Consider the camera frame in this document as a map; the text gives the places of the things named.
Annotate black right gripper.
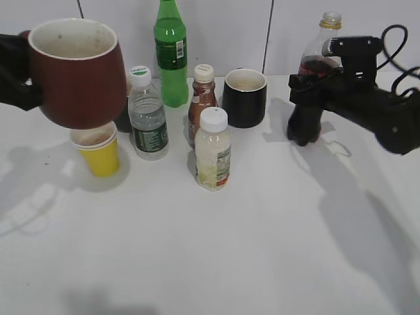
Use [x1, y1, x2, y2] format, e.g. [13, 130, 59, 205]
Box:
[288, 36, 399, 127]

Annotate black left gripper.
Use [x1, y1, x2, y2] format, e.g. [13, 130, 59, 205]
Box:
[1, 32, 42, 111]

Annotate cola bottle red label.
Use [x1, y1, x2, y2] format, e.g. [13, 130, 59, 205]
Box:
[287, 11, 341, 146]

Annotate dark red ceramic mug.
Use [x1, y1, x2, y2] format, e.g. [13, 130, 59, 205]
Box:
[28, 18, 127, 129]

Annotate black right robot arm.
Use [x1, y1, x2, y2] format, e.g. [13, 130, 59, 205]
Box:
[287, 36, 419, 155]

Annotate black cup white interior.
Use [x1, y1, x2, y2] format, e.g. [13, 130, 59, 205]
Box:
[222, 68, 267, 129]

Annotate yellow paper cup stack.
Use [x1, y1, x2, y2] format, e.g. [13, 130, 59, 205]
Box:
[70, 121, 119, 177]

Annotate brown drink bottle cream cap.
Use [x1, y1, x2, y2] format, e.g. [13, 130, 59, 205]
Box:
[188, 64, 218, 147]

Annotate milky juice bottle white cap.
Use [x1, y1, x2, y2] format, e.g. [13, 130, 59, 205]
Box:
[194, 107, 231, 191]

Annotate clear water bottle green label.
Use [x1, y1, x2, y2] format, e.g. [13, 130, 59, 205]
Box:
[128, 66, 169, 161]

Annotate green soda bottle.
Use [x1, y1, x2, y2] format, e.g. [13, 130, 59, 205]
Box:
[154, 1, 189, 108]

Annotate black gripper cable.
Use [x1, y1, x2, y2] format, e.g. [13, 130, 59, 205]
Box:
[376, 24, 420, 96]

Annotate dark grey handled mug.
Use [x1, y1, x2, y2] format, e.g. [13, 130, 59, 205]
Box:
[114, 112, 132, 133]

